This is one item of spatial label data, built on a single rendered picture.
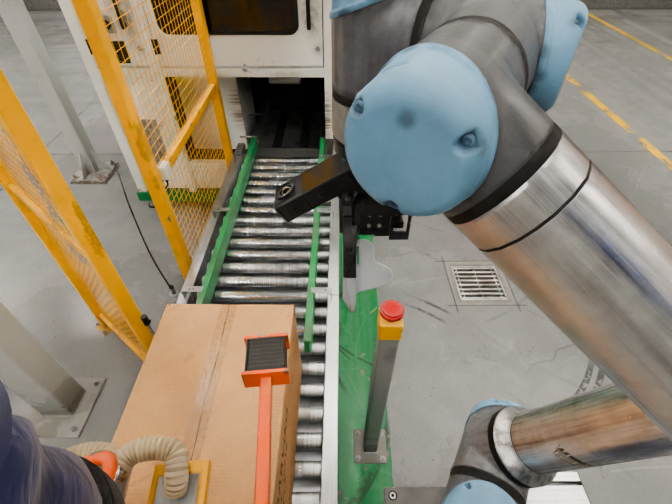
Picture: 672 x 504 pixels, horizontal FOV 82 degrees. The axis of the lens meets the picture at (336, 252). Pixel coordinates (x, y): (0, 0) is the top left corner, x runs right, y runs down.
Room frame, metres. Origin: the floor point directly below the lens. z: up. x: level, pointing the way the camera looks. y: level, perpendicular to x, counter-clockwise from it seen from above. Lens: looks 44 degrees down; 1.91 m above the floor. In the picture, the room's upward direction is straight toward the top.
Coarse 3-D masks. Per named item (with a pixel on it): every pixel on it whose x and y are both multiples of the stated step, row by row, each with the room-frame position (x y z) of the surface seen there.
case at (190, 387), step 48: (192, 336) 0.64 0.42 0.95; (240, 336) 0.64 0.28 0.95; (144, 384) 0.49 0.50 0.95; (192, 384) 0.49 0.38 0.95; (240, 384) 0.49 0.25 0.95; (288, 384) 0.52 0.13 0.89; (144, 432) 0.37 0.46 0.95; (192, 432) 0.37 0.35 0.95; (240, 432) 0.37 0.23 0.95; (288, 432) 0.43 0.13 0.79; (144, 480) 0.27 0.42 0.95; (240, 480) 0.27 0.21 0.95; (288, 480) 0.34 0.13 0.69
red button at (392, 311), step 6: (390, 300) 0.70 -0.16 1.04; (384, 306) 0.68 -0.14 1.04; (390, 306) 0.68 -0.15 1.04; (396, 306) 0.68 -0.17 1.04; (402, 306) 0.69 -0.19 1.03; (384, 312) 0.66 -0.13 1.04; (390, 312) 0.66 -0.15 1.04; (396, 312) 0.66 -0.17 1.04; (402, 312) 0.66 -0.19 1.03; (384, 318) 0.65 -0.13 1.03; (390, 318) 0.64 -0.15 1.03; (396, 318) 0.64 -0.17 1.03
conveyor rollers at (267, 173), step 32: (256, 160) 2.29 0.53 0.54; (288, 160) 2.29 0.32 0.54; (256, 192) 1.93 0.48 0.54; (256, 224) 1.66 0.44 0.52; (288, 224) 1.65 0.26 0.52; (320, 224) 1.65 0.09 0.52; (256, 256) 1.39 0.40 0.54; (288, 256) 1.39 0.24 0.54; (320, 256) 1.39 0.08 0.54; (320, 352) 0.84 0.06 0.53; (320, 384) 0.70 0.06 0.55; (320, 416) 0.58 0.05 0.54; (320, 448) 0.48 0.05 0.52
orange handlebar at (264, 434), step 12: (264, 384) 0.34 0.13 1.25; (264, 396) 0.32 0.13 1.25; (264, 408) 0.29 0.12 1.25; (264, 420) 0.27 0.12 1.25; (264, 432) 0.25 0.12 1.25; (264, 444) 0.24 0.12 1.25; (96, 456) 0.22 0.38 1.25; (108, 456) 0.22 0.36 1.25; (264, 456) 0.22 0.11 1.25; (108, 468) 0.20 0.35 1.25; (264, 468) 0.20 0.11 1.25; (264, 480) 0.18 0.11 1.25; (264, 492) 0.17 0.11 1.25
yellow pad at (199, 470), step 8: (160, 464) 0.24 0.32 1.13; (192, 464) 0.24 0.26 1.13; (200, 464) 0.24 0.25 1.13; (208, 464) 0.24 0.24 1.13; (160, 472) 0.23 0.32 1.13; (192, 472) 0.23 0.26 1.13; (200, 472) 0.23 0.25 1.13; (208, 472) 0.23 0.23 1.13; (152, 480) 0.22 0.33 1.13; (160, 480) 0.22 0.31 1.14; (192, 480) 0.22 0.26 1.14; (200, 480) 0.22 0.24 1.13; (208, 480) 0.22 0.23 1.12; (152, 488) 0.20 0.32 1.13; (160, 488) 0.20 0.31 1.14; (192, 488) 0.20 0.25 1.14; (200, 488) 0.20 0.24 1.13; (152, 496) 0.19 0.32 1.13; (160, 496) 0.19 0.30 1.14; (184, 496) 0.19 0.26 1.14; (192, 496) 0.19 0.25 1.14; (200, 496) 0.19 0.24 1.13
